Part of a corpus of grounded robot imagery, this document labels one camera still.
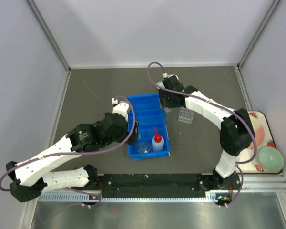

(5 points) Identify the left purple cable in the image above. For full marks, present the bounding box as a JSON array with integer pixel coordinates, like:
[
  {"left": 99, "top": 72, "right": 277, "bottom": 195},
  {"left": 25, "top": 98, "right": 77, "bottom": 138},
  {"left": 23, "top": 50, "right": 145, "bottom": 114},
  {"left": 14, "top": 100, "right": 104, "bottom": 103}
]
[{"left": 0, "top": 95, "right": 137, "bottom": 208}]

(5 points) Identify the grey slotted cable duct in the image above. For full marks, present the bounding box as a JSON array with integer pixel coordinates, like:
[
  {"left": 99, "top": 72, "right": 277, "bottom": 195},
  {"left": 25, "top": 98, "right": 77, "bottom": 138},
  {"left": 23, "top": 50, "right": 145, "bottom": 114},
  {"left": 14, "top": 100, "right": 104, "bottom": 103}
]
[{"left": 38, "top": 192, "right": 228, "bottom": 203}]

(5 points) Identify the wash bottle red nozzle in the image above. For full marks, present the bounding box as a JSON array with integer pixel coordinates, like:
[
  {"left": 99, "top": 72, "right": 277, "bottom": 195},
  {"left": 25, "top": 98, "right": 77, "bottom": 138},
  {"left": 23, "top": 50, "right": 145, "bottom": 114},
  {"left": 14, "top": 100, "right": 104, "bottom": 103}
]
[{"left": 152, "top": 127, "right": 164, "bottom": 152}]

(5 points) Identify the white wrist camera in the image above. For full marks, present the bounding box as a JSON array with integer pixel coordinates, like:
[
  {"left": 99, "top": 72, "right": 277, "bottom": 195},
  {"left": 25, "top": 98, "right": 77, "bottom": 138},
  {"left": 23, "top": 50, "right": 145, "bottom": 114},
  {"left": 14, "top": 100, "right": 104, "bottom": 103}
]
[
  {"left": 162, "top": 73, "right": 179, "bottom": 82},
  {"left": 112, "top": 98, "right": 130, "bottom": 120}
]

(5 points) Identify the clear acrylic tube rack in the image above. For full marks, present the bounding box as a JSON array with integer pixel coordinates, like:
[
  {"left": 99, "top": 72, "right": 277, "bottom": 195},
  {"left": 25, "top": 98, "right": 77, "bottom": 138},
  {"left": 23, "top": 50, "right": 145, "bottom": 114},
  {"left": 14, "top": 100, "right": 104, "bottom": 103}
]
[{"left": 178, "top": 107, "right": 194, "bottom": 124}]

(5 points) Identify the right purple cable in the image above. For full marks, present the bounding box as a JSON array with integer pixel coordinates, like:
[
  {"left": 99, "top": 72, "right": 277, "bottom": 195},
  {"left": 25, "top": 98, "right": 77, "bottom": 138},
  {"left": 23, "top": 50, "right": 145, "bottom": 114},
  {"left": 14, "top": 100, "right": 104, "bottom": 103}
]
[{"left": 146, "top": 62, "right": 257, "bottom": 208}]

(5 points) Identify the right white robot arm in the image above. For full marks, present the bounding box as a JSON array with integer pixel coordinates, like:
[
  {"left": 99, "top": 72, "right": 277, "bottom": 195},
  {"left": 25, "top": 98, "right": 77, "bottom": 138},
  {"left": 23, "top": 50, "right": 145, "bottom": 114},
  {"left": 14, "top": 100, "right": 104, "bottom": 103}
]
[{"left": 159, "top": 73, "right": 255, "bottom": 190}]

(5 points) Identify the small stoppered glass bottle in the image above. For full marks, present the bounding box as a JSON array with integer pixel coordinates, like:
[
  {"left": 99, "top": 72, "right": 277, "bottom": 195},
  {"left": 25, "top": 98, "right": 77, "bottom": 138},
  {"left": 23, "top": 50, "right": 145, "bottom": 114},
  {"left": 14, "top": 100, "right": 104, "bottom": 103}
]
[{"left": 164, "top": 107, "right": 172, "bottom": 117}]

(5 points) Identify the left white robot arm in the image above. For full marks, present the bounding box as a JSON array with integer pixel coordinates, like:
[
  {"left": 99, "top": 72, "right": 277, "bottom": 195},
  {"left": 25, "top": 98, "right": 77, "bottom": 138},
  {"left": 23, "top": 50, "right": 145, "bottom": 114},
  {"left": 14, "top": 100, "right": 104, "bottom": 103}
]
[{"left": 6, "top": 113, "right": 139, "bottom": 202}]

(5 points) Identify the blue compartment plastic bin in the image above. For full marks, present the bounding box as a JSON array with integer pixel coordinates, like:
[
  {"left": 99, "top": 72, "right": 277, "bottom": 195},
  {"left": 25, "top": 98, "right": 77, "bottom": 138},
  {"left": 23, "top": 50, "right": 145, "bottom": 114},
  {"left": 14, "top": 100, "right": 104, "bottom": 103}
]
[{"left": 127, "top": 94, "right": 170, "bottom": 160}]

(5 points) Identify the purple cable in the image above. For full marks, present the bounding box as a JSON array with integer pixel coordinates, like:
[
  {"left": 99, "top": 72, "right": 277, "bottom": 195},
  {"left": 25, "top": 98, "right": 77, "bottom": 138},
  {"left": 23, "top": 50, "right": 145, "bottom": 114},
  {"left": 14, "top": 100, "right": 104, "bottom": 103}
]
[
  {"left": 146, "top": 62, "right": 257, "bottom": 208},
  {"left": 0, "top": 95, "right": 137, "bottom": 208}
]

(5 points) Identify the small clear glass dish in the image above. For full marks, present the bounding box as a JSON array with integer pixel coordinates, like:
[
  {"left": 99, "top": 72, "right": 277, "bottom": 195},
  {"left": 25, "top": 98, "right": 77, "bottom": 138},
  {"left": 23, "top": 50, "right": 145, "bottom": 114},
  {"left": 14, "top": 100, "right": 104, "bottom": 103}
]
[{"left": 136, "top": 141, "right": 152, "bottom": 154}]

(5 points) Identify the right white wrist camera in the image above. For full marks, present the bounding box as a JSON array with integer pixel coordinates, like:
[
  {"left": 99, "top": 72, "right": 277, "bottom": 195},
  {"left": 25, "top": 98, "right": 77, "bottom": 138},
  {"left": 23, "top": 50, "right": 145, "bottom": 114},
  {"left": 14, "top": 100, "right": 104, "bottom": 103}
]
[{"left": 162, "top": 73, "right": 179, "bottom": 82}]

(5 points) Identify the crumpled plastic bag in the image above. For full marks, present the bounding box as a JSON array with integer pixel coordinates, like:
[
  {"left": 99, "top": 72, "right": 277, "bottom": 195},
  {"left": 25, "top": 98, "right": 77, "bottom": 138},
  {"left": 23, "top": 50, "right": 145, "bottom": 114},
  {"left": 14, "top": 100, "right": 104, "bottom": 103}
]
[{"left": 157, "top": 81, "right": 165, "bottom": 88}]

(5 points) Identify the pink round plate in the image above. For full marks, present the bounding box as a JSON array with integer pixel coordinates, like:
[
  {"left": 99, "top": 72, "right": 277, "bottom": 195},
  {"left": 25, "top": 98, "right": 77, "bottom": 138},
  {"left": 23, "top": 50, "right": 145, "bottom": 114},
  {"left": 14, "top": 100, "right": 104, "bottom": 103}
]
[{"left": 249, "top": 112, "right": 265, "bottom": 146}]

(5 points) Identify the strawberry pattern tray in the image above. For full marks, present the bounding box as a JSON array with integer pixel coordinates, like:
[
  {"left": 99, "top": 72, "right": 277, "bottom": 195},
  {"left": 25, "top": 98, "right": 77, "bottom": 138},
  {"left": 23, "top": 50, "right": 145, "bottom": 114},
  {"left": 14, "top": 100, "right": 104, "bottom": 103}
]
[{"left": 239, "top": 111, "right": 285, "bottom": 174}]

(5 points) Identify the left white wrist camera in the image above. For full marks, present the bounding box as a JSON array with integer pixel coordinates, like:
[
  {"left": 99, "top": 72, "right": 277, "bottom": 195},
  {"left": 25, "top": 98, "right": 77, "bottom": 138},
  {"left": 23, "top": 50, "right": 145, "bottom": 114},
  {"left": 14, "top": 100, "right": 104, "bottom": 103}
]
[{"left": 112, "top": 98, "right": 130, "bottom": 120}]

